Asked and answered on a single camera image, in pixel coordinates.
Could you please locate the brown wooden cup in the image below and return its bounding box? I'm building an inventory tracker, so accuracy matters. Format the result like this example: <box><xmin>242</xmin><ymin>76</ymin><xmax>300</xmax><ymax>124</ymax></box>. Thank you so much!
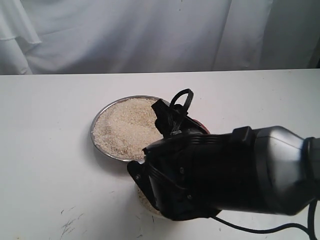
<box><xmin>185</xmin><ymin>116</ymin><xmax>210</xmax><ymax>135</ymax></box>

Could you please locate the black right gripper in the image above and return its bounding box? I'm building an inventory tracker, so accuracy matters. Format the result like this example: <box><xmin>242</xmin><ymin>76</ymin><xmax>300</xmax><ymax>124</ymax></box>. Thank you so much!
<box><xmin>151</xmin><ymin>99</ymin><xmax>198</xmax><ymax>138</ymax></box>

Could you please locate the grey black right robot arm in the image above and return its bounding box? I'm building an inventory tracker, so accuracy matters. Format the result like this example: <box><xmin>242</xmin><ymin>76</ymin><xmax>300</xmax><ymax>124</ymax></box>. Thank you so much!
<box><xmin>144</xmin><ymin>100</ymin><xmax>320</xmax><ymax>221</ymax></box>

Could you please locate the round steel rice plate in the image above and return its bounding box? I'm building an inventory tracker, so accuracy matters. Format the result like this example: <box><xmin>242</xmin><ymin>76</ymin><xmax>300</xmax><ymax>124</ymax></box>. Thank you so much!
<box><xmin>90</xmin><ymin>95</ymin><xmax>163</xmax><ymax>162</ymax></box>

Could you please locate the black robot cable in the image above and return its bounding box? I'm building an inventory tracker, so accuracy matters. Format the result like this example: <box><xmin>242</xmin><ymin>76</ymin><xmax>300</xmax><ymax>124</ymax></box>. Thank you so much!
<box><xmin>169</xmin><ymin>88</ymin><xmax>320</xmax><ymax>240</ymax></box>

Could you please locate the white fabric backdrop curtain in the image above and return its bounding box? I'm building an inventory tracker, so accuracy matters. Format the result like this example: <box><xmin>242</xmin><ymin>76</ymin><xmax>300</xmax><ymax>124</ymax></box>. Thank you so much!
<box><xmin>0</xmin><ymin>0</ymin><xmax>320</xmax><ymax>75</ymax></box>

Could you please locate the white bowl of rice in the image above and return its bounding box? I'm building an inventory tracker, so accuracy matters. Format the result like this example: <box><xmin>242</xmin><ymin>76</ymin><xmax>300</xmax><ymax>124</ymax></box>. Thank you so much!
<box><xmin>135</xmin><ymin>184</ymin><xmax>165</xmax><ymax>219</ymax></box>

